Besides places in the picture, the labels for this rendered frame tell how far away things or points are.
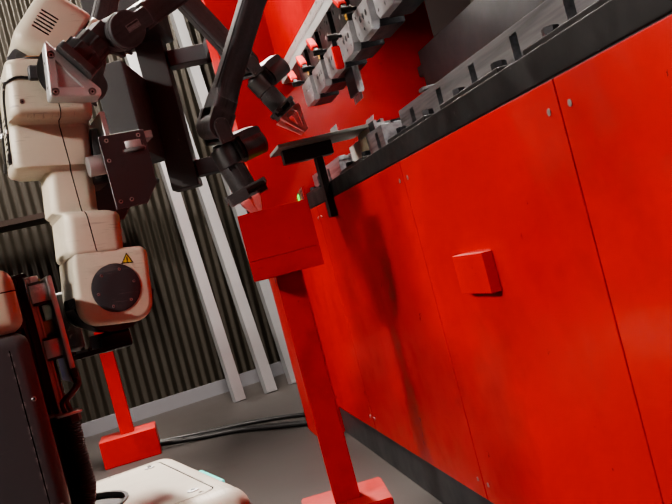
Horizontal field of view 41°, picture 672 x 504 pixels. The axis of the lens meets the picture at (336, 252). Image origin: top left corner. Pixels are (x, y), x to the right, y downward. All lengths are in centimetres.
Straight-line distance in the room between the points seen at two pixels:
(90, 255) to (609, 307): 114
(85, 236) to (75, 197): 10
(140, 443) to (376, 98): 182
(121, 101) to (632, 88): 276
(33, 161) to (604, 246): 126
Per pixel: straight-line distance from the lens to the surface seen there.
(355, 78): 258
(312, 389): 206
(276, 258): 197
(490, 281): 150
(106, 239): 196
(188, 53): 404
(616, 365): 123
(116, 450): 411
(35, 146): 200
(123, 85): 359
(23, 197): 538
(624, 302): 116
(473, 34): 304
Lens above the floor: 69
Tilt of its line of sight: level
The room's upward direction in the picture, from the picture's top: 15 degrees counter-clockwise
